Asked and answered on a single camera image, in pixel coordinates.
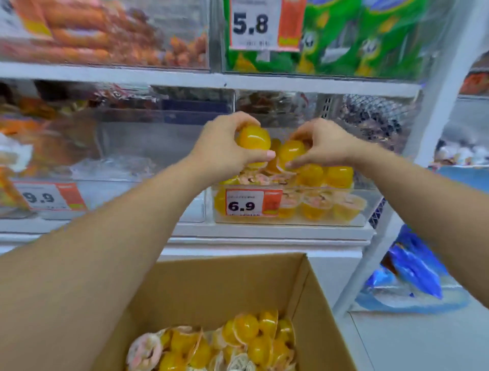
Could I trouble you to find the person's left hand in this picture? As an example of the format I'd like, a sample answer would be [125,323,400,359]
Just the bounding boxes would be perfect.
[187,111,277,186]

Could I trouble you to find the person's right hand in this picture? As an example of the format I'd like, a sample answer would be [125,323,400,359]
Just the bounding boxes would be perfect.
[284,117,367,171]

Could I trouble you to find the yellow jelly cup pink lid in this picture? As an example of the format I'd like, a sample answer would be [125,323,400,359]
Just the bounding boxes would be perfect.
[276,139,309,173]
[236,124,273,170]

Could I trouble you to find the brown cardboard box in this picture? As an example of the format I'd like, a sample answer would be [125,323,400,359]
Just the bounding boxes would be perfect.
[91,252,358,371]

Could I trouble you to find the pile of yellow jelly cups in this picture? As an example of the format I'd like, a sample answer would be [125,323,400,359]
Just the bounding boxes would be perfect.
[126,309,297,371]

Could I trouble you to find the person's right forearm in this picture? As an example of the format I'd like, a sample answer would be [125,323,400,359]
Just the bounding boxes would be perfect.
[351,143,489,310]

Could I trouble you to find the person's left forearm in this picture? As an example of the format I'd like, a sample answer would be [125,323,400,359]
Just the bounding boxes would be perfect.
[0,154,209,371]

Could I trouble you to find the dark blue card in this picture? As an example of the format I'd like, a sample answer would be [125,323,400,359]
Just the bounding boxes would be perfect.
[162,99,232,125]

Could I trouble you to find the pile of silver foil packets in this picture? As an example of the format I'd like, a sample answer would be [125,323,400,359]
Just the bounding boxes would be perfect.
[343,95,410,150]

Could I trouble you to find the orange white price tag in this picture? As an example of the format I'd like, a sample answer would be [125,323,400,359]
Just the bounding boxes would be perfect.
[14,181,88,211]
[0,0,53,39]
[225,188,283,218]
[229,0,308,52]

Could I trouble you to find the pile of brown sachets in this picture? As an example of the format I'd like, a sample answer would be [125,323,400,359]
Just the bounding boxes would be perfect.
[236,91,310,115]

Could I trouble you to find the green sausage packet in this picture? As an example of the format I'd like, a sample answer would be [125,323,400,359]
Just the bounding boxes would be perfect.
[297,0,364,76]
[225,0,306,74]
[355,0,427,79]

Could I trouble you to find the crumpled clear plastic bag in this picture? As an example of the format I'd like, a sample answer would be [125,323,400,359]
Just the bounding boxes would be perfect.
[70,154,157,182]

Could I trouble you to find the pile of red snack packets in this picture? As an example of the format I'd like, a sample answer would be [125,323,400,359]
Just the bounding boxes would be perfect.
[91,84,161,110]

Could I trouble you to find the pile of white red candies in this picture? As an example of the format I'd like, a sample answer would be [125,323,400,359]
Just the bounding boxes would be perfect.
[433,139,489,167]

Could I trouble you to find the blue snack bags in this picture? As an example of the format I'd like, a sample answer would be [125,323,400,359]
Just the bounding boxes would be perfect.
[365,225,450,301]

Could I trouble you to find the pile of orange snack packets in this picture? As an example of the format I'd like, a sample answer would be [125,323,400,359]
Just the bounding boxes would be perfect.
[0,97,100,211]

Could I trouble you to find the white sausage packet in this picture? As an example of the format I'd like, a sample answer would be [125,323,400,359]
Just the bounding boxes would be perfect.
[0,134,34,173]

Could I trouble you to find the white wire mesh panel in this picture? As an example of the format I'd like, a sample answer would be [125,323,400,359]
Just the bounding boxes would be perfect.
[320,93,417,153]

